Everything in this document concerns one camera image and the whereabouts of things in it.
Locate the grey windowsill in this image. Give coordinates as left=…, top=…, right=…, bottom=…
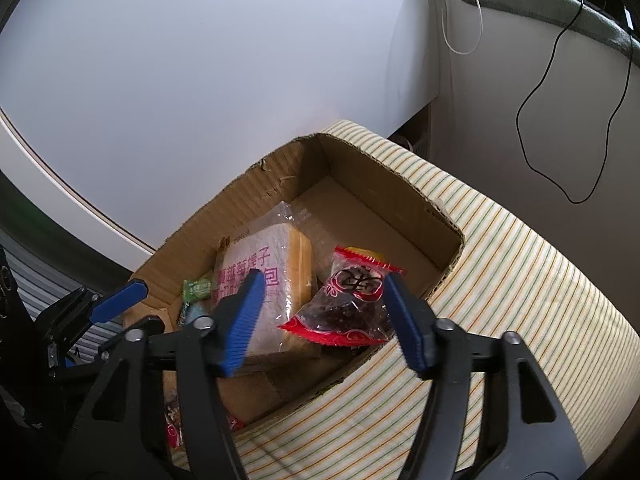
left=452, top=0, right=640, bottom=65

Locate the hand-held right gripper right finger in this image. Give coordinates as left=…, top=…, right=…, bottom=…
left=382, top=272, right=588, bottom=480

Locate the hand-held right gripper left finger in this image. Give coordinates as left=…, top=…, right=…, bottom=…
left=60, top=269, right=267, bottom=480

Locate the grey ribbed panel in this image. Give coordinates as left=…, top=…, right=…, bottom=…
left=0, top=227, right=126, bottom=343

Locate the red and pink snack packet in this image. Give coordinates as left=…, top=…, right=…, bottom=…
left=164, top=391, right=246, bottom=453

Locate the white cable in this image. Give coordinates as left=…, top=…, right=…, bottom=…
left=435, top=0, right=484, bottom=56

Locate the striped yellow cloth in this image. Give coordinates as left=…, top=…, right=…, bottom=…
left=170, top=119, right=640, bottom=480

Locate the sliced bread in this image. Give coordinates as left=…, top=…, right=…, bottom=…
left=212, top=201, right=321, bottom=368

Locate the red packet of dried dates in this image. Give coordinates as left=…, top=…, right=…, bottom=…
left=277, top=246, right=406, bottom=349

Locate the black cable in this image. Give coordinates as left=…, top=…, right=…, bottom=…
left=516, top=0, right=632, bottom=205

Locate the brown cardboard box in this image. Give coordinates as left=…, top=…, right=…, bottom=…
left=120, top=132, right=467, bottom=466

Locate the white wardrobe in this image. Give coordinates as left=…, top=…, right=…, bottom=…
left=0, top=0, right=442, bottom=257

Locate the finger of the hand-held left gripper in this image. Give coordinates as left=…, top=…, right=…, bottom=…
left=50, top=331, right=131, bottom=379
left=32, top=280, right=149, bottom=356

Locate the light green snack packet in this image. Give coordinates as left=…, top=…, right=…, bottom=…
left=181, top=272, right=216, bottom=304

